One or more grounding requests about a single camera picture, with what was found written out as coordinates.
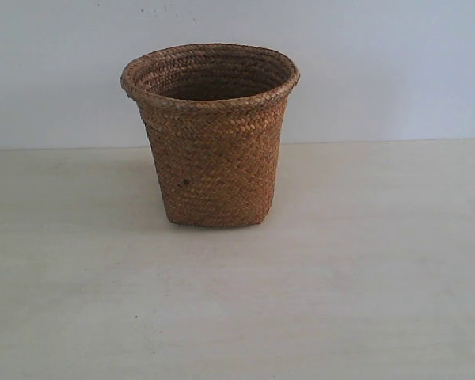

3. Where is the brown woven straw basket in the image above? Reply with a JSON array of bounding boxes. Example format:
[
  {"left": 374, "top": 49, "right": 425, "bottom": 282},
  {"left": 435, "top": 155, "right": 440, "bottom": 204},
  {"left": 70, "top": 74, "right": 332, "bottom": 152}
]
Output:
[{"left": 120, "top": 43, "right": 300, "bottom": 228}]

